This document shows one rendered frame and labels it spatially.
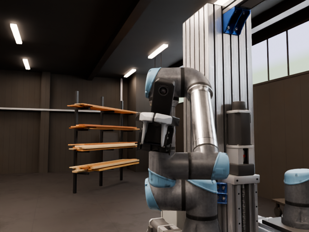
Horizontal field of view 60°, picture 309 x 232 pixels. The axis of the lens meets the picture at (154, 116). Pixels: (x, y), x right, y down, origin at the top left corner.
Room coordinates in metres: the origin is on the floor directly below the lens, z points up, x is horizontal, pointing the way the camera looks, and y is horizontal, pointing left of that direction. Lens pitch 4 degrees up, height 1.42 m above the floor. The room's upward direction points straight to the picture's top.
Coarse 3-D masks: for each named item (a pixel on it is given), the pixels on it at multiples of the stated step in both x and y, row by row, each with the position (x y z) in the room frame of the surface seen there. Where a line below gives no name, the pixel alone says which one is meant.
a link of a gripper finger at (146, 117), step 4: (144, 112) 0.49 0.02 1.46; (148, 112) 0.48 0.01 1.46; (140, 116) 0.50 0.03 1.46; (144, 116) 0.47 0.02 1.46; (148, 116) 0.46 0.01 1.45; (152, 116) 0.46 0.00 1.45; (144, 120) 0.48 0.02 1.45; (148, 120) 0.46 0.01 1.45; (152, 120) 0.46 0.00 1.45; (144, 124) 0.49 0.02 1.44; (144, 128) 0.49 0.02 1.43; (144, 132) 0.49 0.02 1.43; (144, 136) 0.51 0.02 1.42
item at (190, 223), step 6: (186, 216) 1.01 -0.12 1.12; (192, 216) 0.98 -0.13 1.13; (216, 216) 0.98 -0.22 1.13; (186, 222) 1.00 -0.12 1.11; (192, 222) 0.98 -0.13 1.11; (198, 222) 0.96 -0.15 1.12; (204, 222) 0.96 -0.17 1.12; (210, 222) 0.96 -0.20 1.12; (216, 222) 0.98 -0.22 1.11; (186, 228) 0.99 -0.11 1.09; (192, 228) 0.97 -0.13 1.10; (198, 228) 0.96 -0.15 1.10; (204, 228) 0.96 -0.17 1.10; (210, 228) 0.96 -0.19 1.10; (216, 228) 0.97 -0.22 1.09
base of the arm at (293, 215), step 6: (288, 204) 1.18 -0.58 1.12; (294, 204) 1.16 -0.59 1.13; (300, 204) 1.14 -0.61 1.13; (306, 204) 1.14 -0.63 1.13; (288, 210) 1.18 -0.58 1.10; (294, 210) 1.16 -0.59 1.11; (300, 210) 1.14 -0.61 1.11; (306, 210) 1.14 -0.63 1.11; (282, 216) 1.21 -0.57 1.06; (288, 216) 1.17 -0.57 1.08; (294, 216) 1.15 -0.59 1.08; (300, 216) 1.14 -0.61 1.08; (306, 216) 1.13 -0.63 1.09; (282, 222) 1.20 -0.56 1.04; (288, 222) 1.16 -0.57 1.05; (294, 222) 1.14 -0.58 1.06; (300, 222) 1.13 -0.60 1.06; (306, 222) 1.13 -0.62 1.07; (300, 228) 1.13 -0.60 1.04; (306, 228) 1.12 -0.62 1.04
